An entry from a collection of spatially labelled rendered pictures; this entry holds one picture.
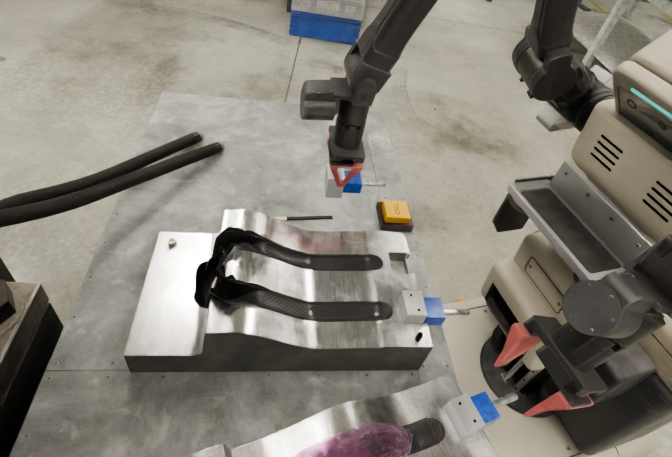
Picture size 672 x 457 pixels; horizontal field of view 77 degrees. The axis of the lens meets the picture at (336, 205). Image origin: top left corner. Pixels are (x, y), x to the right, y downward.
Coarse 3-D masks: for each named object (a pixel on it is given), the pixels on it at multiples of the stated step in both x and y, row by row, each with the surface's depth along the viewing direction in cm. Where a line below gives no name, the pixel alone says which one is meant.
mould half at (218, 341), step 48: (192, 240) 84; (288, 240) 82; (336, 240) 86; (384, 240) 88; (144, 288) 75; (192, 288) 76; (288, 288) 75; (336, 288) 78; (384, 288) 79; (144, 336) 69; (192, 336) 70; (240, 336) 65; (288, 336) 68; (336, 336) 71; (384, 336) 72
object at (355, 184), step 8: (328, 168) 90; (328, 176) 89; (344, 176) 89; (360, 176) 92; (328, 184) 89; (352, 184) 90; (360, 184) 90; (368, 184) 93; (376, 184) 93; (384, 184) 93; (328, 192) 91; (336, 192) 91; (344, 192) 92; (352, 192) 92
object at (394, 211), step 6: (384, 204) 104; (390, 204) 104; (396, 204) 104; (402, 204) 105; (384, 210) 103; (390, 210) 102; (396, 210) 103; (402, 210) 103; (408, 210) 103; (384, 216) 103; (390, 216) 101; (396, 216) 101; (402, 216) 102; (408, 216) 102; (396, 222) 102; (402, 222) 102; (408, 222) 102
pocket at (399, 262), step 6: (390, 252) 86; (390, 258) 87; (396, 258) 87; (402, 258) 87; (396, 264) 87; (402, 264) 87; (408, 264) 86; (396, 270) 86; (402, 270) 86; (408, 270) 85
